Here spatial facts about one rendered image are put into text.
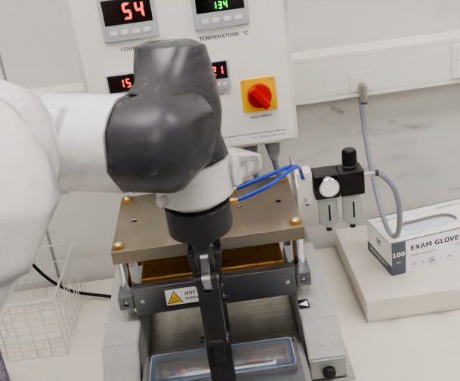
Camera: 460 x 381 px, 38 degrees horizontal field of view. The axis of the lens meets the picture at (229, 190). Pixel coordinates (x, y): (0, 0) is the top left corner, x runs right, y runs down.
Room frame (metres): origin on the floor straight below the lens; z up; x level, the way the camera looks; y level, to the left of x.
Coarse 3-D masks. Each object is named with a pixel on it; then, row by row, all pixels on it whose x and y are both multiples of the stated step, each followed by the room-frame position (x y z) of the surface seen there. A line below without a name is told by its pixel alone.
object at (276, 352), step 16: (176, 352) 0.72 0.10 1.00; (192, 352) 0.72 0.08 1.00; (240, 352) 0.70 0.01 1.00; (256, 352) 0.70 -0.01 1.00; (272, 352) 0.69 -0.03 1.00; (288, 352) 0.69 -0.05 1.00; (160, 368) 0.69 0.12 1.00; (176, 368) 0.69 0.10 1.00; (192, 368) 0.68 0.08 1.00; (208, 368) 0.68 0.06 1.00; (240, 368) 0.67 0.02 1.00; (256, 368) 0.67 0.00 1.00
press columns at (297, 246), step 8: (296, 240) 0.83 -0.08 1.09; (296, 248) 0.83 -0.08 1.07; (296, 256) 0.83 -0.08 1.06; (120, 264) 0.83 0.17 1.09; (136, 264) 0.98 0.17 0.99; (296, 264) 0.83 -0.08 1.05; (120, 272) 0.83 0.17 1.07; (128, 272) 0.83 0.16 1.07; (120, 280) 0.83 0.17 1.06; (128, 280) 0.83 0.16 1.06; (128, 288) 0.83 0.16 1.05; (304, 288) 0.83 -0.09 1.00; (128, 312) 0.83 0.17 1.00; (136, 312) 0.83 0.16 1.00
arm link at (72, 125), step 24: (0, 96) 0.39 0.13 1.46; (24, 96) 0.42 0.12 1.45; (48, 96) 0.65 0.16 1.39; (72, 96) 0.64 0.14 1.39; (96, 96) 0.63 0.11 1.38; (120, 96) 0.62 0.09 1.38; (48, 120) 0.42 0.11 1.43; (72, 120) 0.61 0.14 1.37; (96, 120) 0.60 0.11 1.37; (48, 144) 0.40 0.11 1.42; (72, 144) 0.59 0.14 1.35; (96, 144) 0.58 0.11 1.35; (72, 168) 0.59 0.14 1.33; (96, 168) 0.58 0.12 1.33; (120, 192) 0.60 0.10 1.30
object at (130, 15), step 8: (128, 0) 1.03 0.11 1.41; (136, 0) 1.03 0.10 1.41; (112, 8) 1.03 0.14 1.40; (120, 8) 1.03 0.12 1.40; (128, 8) 1.03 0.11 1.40; (136, 8) 1.03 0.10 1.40; (144, 8) 1.03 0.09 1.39; (112, 16) 1.03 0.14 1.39; (120, 16) 1.03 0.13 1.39; (128, 16) 1.03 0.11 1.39; (136, 16) 1.03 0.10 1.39; (144, 16) 1.03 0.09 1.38
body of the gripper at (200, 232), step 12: (228, 204) 0.68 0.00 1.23; (168, 216) 0.67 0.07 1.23; (180, 216) 0.66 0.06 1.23; (192, 216) 0.66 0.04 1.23; (204, 216) 0.66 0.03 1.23; (216, 216) 0.66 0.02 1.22; (228, 216) 0.68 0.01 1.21; (168, 228) 0.68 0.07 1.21; (180, 228) 0.66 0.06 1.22; (192, 228) 0.66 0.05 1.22; (204, 228) 0.66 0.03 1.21; (216, 228) 0.66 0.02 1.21; (228, 228) 0.67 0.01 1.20; (180, 240) 0.66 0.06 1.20; (192, 240) 0.66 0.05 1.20; (204, 240) 0.66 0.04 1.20; (204, 252) 0.66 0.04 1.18
